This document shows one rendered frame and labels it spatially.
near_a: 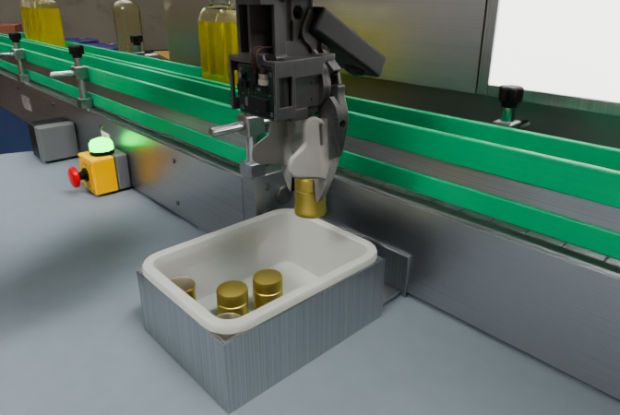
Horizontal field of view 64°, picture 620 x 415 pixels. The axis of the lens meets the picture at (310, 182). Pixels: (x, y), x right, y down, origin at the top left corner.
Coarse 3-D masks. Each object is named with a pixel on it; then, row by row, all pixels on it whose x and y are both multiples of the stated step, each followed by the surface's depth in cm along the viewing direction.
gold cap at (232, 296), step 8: (232, 280) 55; (224, 288) 54; (232, 288) 54; (240, 288) 54; (224, 296) 53; (232, 296) 53; (240, 296) 53; (224, 304) 53; (232, 304) 53; (240, 304) 53; (248, 304) 55; (224, 312) 53; (232, 312) 53; (240, 312) 53; (248, 312) 55
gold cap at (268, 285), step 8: (256, 272) 57; (264, 272) 57; (272, 272) 57; (256, 280) 55; (264, 280) 55; (272, 280) 55; (280, 280) 56; (256, 288) 55; (264, 288) 55; (272, 288) 55; (280, 288) 56; (256, 296) 56; (264, 296) 55; (272, 296) 55; (280, 296) 56; (256, 304) 56; (264, 304) 56
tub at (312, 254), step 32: (256, 224) 64; (288, 224) 67; (320, 224) 63; (160, 256) 55; (192, 256) 58; (224, 256) 61; (256, 256) 65; (288, 256) 68; (320, 256) 64; (352, 256) 59; (160, 288) 50; (288, 288) 62; (320, 288) 50; (224, 320) 44; (256, 320) 45
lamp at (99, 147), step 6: (96, 138) 94; (102, 138) 94; (108, 138) 95; (90, 144) 93; (96, 144) 93; (102, 144) 93; (108, 144) 94; (90, 150) 94; (96, 150) 93; (102, 150) 93; (108, 150) 94; (96, 156) 93
